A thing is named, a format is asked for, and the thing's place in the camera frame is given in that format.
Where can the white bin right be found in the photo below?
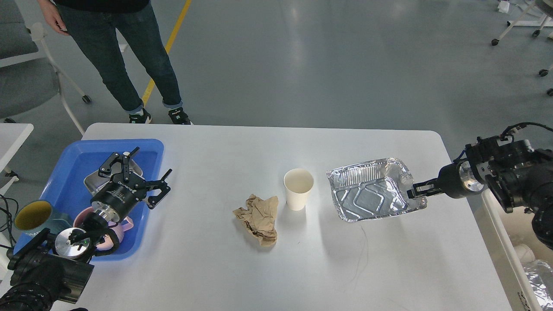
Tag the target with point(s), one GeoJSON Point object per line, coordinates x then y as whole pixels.
{"type": "Point", "coordinates": [501, 232]}

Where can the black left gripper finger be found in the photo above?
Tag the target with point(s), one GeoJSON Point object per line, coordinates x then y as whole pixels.
{"type": "Point", "coordinates": [124, 158]}
{"type": "Point", "coordinates": [143, 187]}

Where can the blue plastic tray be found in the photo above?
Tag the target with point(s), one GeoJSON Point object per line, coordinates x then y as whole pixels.
{"type": "Point", "coordinates": [66, 191]}

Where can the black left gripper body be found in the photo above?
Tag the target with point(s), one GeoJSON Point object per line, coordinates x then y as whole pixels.
{"type": "Point", "coordinates": [118, 198]}

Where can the standing person dark clothes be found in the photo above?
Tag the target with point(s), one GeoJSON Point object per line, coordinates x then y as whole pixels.
{"type": "Point", "coordinates": [94, 24]}

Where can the person's right hand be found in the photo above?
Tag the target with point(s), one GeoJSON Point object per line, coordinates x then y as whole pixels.
{"type": "Point", "coordinates": [52, 16]}

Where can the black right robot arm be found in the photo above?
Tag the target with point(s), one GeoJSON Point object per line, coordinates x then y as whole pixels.
{"type": "Point", "coordinates": [516, 173]}

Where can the aluminium foil tray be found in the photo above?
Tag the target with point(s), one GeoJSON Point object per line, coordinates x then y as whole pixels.
{"type": "Point", "coordinates": [373, 190]}

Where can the white cup in bin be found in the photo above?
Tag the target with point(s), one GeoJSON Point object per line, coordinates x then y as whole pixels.
{"type": "Point", "coordinates": [524, 254]}

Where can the white paper cup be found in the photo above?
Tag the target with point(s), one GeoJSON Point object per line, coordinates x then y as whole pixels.
{"type": "Point", "coordinates": [298, 184]}

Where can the crumpled foil in bin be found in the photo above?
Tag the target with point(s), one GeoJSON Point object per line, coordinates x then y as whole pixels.
{"type": "Point", "coordinates": [540, 276]}

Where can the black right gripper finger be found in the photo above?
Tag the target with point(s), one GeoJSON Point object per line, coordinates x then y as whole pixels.
{"type": "Point", "coordinates": [424, 189]}

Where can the grey office chair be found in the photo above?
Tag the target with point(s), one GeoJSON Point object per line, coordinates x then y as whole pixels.
{"type": "Point", "coordinates": [28, 84]}

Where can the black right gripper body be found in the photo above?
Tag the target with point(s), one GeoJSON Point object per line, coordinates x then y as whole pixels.
{"type": "Point", "coordinates": [451, 182]}

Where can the pink mug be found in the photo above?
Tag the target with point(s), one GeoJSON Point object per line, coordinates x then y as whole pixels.
{"type": "Point", "coordinates": [119, 228]}

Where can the white side table left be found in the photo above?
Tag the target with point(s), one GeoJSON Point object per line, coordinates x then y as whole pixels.
{"type": "Point", "coordinates": [12, 136]}

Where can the square steel tray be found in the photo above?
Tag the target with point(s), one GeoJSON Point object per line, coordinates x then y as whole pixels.
{"type": "Point", "coordinates": [94, 182]}

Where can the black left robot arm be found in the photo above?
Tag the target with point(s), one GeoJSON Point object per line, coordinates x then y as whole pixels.
{"type": "Point", "coordinates": [55, 264]}

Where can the teal mug yellow inside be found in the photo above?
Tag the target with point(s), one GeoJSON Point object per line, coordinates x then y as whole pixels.
{"type": "Point", "coordinates": [40, 214]}

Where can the crumpled brown paper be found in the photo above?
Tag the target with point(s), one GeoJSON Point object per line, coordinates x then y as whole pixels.
{"type": "Point", "coordinates": [258, 217]}

